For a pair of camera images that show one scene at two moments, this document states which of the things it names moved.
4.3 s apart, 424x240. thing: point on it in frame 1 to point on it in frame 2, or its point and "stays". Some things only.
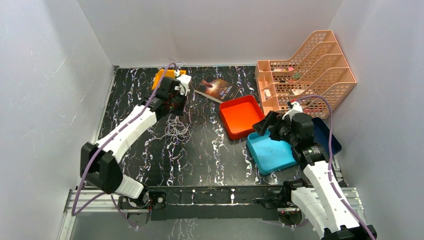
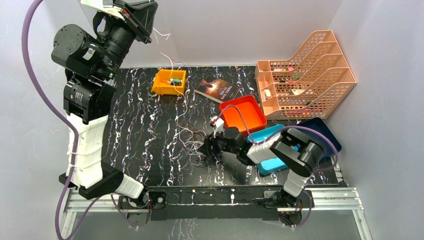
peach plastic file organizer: [317, 76] stays
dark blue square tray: [321, 136] stays
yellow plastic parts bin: [160, 74] stays
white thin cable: [175, 129] to [167, 37]
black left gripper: [178, 104] to [138, 25]
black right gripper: [272, 119] to [211, 141]
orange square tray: [239, 115] stays
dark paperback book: [218, 90] stays
